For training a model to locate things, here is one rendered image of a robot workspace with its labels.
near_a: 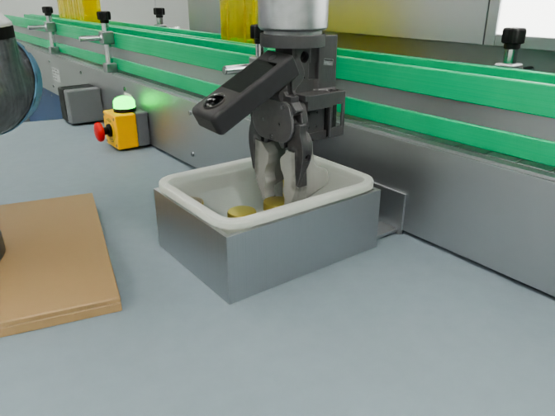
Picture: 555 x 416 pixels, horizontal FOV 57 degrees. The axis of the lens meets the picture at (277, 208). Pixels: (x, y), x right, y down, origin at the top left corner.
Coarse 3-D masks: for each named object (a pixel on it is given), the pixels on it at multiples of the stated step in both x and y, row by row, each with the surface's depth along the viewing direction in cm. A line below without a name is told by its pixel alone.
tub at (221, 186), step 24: (216, 168) 66; (240, 168) 69; (336, 168) 67; (168, 192) 59; (192, 192) 65; (216, 192) 67; (240, 192) 69; (336, 192) 58; (360, 192) 60; (216, 216) 52; (264, 216) 52
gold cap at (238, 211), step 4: (232, 208) 61; (236, 208) 61; (240, 208) 61; (244, 208) 61; (248, 208) 61; (252, 208) 61; (228, 212) 60; (232, 212) 60; (236, 212) 60; (240, 212) 60; (244, 212) 60; (248, 212) 60; (252, 212) 60; (228, 216) 60; (232, 216) 59; (236, 216) 59; (240, 216) 59
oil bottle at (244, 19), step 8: (240, 0) 91; (248, 0) 90; (240, 8) 92; (248, 8) 90; (240, 16) 93; (248, 16) 91; (240, 24) 93; (248, 24) 91; (240, 32) 94; (248, 32) 92; (240, 40) 94; (248, 40) 93
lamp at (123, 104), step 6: (120, 96) 104; (126, 96) 104; (114, 102) 103; (120, 102) 102; (126, 102) 102; (132, 102) 103; (114, 108) 103; (120, 108) 103; (126, 108) 103; (132, 108) 104
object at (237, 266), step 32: (160, 192) 62; (384, 192) 69; (160, 224) 64; (192, 224) 56; (288, 224) 55; (320, 224) 58; (352, 224) 61; (384, 224) 70; (192, 256) 58; (224, 256) 52; (256, 256) 54; (288, 256) 56; (320, 256) 60; (224, 288) 53; (256, 288) 55
